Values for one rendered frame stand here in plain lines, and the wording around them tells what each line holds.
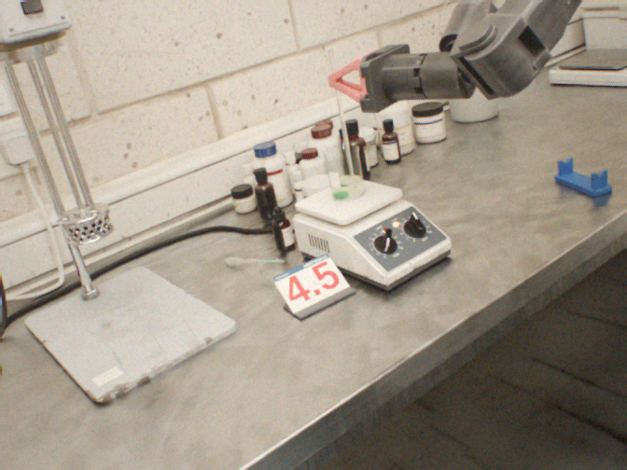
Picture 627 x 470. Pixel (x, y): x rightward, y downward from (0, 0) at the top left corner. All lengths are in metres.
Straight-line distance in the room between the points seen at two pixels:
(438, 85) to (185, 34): 0.61
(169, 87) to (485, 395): 1.06
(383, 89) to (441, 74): 0.08
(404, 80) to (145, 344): 0.47
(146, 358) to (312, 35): 0.83
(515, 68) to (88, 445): 0.62
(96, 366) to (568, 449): 1.09
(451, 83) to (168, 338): 0.47
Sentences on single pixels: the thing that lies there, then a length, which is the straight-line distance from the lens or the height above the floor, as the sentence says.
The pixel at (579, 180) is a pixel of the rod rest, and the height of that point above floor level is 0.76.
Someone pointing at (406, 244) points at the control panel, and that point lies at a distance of 0.95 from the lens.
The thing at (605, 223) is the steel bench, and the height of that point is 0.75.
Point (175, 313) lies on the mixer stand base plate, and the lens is 0.97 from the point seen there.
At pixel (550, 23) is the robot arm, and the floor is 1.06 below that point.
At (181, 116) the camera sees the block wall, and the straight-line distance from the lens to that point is 1.32.
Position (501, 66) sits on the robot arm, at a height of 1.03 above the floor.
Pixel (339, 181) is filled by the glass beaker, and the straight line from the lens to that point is 0.98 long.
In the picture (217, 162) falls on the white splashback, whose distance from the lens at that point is 1.32.
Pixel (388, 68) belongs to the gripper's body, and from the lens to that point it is 0.88.
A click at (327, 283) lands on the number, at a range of 0.94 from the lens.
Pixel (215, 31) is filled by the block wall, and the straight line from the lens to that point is 1.35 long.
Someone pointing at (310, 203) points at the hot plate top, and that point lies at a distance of 1.01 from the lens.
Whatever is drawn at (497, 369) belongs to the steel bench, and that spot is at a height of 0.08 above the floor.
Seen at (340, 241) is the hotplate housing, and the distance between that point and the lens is 0.95.
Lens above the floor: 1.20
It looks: 24 degrees down
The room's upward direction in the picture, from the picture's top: 11 degrees counter-clockwise
